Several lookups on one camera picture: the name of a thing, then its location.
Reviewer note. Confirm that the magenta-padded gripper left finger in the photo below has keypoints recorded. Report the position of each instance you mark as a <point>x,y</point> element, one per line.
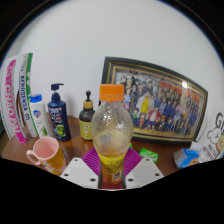
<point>78,171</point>

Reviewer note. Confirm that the dark blue pump bottle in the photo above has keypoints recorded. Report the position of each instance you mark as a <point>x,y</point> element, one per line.
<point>60,120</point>

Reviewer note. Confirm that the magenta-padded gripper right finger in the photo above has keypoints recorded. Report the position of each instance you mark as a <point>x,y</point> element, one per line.
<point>145,170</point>

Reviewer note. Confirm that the pink mug with orange print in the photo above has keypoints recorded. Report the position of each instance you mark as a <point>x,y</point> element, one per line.
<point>50,158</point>

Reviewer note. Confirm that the white lotion bottle blue cap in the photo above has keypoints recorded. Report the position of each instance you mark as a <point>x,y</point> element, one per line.
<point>39,116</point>

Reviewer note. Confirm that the brown pump bottle yellow label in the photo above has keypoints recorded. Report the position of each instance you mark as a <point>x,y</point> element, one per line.
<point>86,123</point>

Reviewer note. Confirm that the black-framed group cartoon picture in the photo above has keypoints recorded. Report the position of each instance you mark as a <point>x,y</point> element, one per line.
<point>166,103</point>

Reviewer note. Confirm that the white printed paper bag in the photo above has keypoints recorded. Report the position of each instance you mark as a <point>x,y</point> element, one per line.
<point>215,133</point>

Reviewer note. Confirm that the orange-capped clear drink bottle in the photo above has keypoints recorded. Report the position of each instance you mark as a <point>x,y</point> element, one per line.
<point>111,126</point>

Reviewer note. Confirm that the blue tissue pack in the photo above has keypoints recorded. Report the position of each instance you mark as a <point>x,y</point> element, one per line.
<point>185,158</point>

